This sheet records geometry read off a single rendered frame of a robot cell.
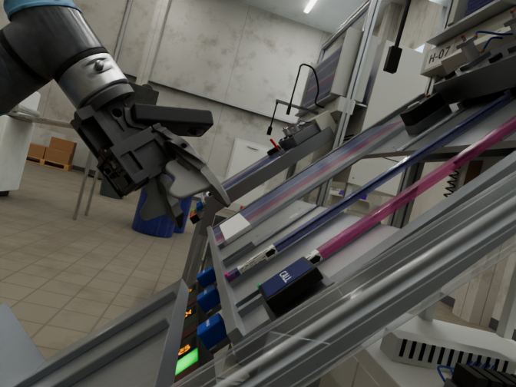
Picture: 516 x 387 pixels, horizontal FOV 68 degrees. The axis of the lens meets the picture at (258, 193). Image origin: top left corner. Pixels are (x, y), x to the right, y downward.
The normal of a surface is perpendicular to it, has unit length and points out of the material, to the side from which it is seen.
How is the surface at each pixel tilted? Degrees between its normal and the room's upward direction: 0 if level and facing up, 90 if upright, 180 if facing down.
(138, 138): 66
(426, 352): 90
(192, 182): 47
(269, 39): 90
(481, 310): 90
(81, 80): 102
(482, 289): 90
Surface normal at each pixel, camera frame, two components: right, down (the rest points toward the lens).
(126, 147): 0.56, -0.25
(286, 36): 0.15, 0.05
